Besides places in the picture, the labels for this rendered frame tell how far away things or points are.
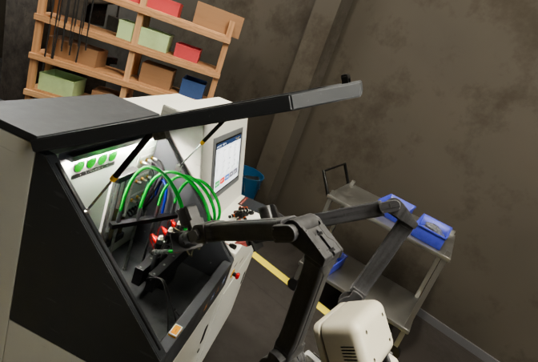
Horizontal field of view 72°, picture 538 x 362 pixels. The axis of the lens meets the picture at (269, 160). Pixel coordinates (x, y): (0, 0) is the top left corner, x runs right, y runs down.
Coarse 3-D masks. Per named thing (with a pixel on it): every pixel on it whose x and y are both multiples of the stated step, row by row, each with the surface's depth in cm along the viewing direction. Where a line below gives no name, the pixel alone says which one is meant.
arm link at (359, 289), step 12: (396, 216) 128; (408, 216) 127; (396, 228) 128; (408, 228) 127; (384, 240) 130; (396, 240) 128; (384, 252) 128; (372, 264) 129; (384, 264) 128; (360, 276) 129; (372, 276) 128; (360, 288) 128; (348, 300) 126
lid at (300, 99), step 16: (272, 96) 155; (288, 96) 87; (304, 96) 89; (320, 96) 91; (336, 96) 93; (352, 96) 95; (176, 112) 162; (192, 112) 95; (208, 112) 93; (224, 112) 92; (240, 112) 91; (256, 112) 90; (272, 112) 89; (96, 128) 103; (112, 128) 101; (128, 128) 100; (144, 128) 99; (160, 128) 97; (176, 128) 97; (32, 144) 109; (48, 144) 108; (64, 144) 106; (80, 144) 105
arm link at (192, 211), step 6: (180, 210) 117; (186, 210) 117; (192, 210) 117; (198, 210) 118; (180, 216) 117; (186, 216) 117; (192, 216) 116; (198, 216) 117; (180, 222) 118; (186, 222) 116; (192, 222) 115; (198, 222) 116; (192, 234) 110; (198, 234) 109; (192, 240) 111
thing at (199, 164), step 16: (192, 128) 174; (208, 128) 179; (224, 128) 200; (176, 144) 178; (192, 144) 176; (208, 144) 182; (192, 160) 178; (208, 160) 185; (240, 160) 238; (192, 176) 180; (208, 176) 189; (240, 176) 244; (224, 192) 217; (240, 192) 250; (224, 208) 222; (240, 256) 202; (240, 272) 232; (224, 288) 192; (224, 304) 218; (224, 320) 258; (208, 336) 207
